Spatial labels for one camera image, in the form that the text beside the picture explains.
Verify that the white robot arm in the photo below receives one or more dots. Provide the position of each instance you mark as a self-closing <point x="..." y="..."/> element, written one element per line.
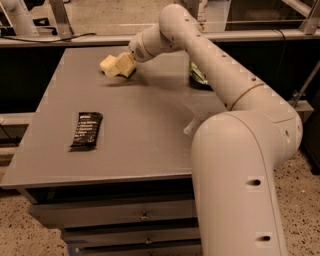
<point x="233" y="153"/>

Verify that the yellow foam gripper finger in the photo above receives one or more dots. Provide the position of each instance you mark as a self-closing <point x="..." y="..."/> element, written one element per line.
<point x="125" y="63"/>
<point x="111" y="69"/>

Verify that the grey metal rail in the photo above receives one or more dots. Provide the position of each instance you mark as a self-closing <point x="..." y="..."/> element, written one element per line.
<point x="123" y="40"/>

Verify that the bottom grey drawer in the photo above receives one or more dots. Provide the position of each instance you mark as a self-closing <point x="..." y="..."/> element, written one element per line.
<point x="164" y="249"/>

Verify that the grey drawer cabinet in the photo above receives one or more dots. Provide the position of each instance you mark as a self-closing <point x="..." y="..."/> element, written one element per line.
<point x="143" y="149"/>

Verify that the grey drawer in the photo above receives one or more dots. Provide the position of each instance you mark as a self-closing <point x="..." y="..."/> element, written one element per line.
<point x="78" y="215"/>
<point x="95" y="239"/>
<point x="164" y="249"/>

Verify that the top grey drawer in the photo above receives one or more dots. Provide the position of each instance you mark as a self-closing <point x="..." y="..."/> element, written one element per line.
<point x="78" y="215"/>

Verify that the black snack bar wrapper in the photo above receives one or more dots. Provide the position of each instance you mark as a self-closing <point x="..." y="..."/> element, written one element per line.
<point x="87" y="130"/>

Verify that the yellow sponge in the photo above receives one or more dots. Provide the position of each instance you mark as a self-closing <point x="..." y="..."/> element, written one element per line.
<point x="102" y="64"/>

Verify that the grey robot base left background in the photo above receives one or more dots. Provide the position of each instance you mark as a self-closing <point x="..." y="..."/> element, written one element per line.
<point x="19" y="17"/>

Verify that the green crumpled snack bag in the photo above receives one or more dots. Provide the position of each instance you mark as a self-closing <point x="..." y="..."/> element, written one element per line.
<point x="196" y="74"/>

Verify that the middle grey drawer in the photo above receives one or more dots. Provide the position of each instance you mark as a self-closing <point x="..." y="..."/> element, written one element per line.
<point x="95" y="239"/>

